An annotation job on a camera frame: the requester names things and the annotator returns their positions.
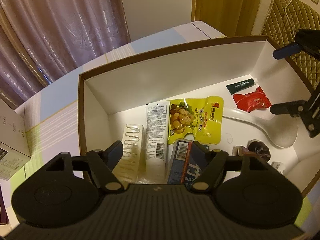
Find clear plastic ampoule tray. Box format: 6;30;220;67
113;124;145;185

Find white rice spoon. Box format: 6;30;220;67
223;107;298;148

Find brown velvet scrunchie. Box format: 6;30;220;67
232;140;271;162

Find red snack packet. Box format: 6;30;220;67
233;86;272;113

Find yellow snack pouch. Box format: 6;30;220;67
168;96;224;145

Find dark green lip gel tube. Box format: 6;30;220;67
226;78;257;95

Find small white pill bottle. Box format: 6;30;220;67
271;161;286;174

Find white cream tube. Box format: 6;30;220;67
145;101;170;184

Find quilted gold chair cushion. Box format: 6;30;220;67
261;0;319;88

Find wooden door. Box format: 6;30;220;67
191;0;261;37

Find large brown cardboard box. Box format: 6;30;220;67
78;36;319;195

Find white product carton box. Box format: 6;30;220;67
0;101;31;180

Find mauve curtain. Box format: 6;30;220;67
1;0;130;109

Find white power cable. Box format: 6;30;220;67
285;0;299;33

